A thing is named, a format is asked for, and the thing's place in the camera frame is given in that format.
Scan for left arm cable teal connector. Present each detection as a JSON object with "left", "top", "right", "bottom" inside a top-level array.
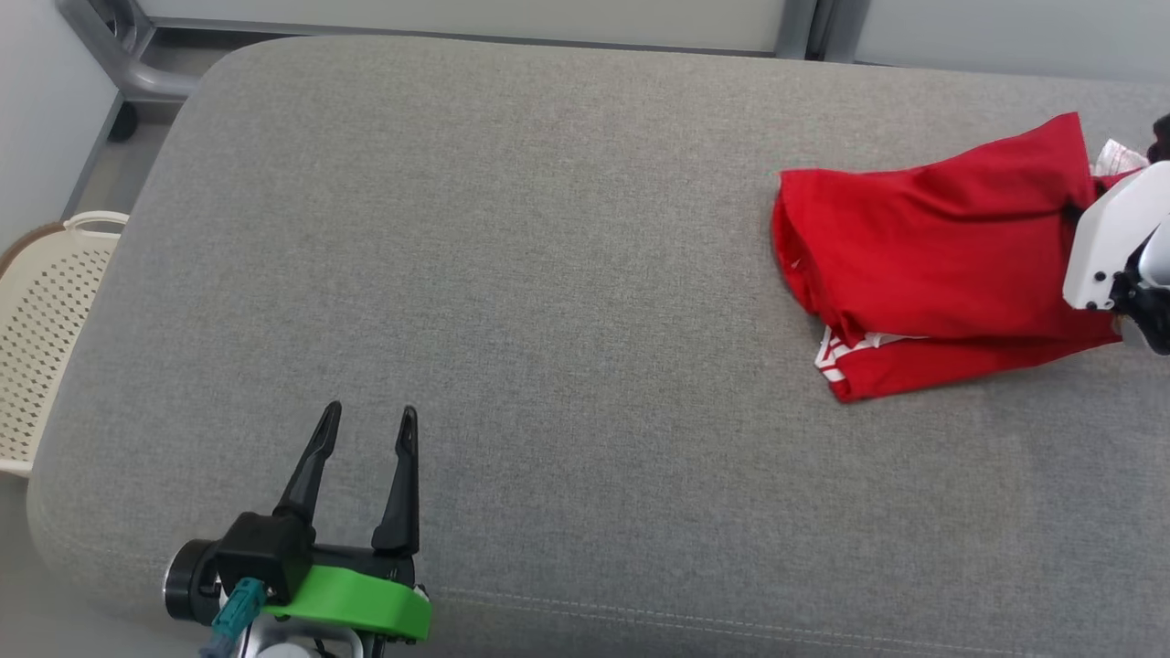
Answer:
[{"left": 199, "top": 578, "right": 268, "bottom": 658}]

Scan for cream perforated laundry basket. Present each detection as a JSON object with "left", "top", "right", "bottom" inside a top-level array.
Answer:
[{"left": 0, "top": 211, "right": 129, "bottom": 479}]

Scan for grey partition post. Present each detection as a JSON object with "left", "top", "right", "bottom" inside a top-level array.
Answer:
[{"left": 777, "top": 0, "right": 869, "bottom": 63}]

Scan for grey fabric cushion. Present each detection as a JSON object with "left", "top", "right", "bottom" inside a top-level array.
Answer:
[{"left": 26, "top": 35, "right": 1170, "bottom": 658}]

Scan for grey frame leg with caster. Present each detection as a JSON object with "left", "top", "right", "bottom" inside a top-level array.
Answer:
[{"left": 55, "top": 0, "right": 202, "bottom": 143}]

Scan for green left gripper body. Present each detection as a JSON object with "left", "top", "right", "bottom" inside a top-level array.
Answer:
[{"left": 263, "top": 547, "right": 432, "bottom": 641}]

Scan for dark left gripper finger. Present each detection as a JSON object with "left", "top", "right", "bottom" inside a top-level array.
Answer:
[
  {"left": 272, "top": 400, "right": 343, "bottom": 526},
  {"left": 370, "top": 406, "right": 421, "bottom": 556}
]

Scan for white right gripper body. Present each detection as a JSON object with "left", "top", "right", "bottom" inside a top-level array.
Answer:
[{"left": 1062, "top": 163, "right": 1170, "bottom": 312}]

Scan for red jersey white sleeves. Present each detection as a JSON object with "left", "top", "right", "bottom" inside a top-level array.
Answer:
[{"left": 771, "top": 111, "right": 1139, "bottom": 403}]

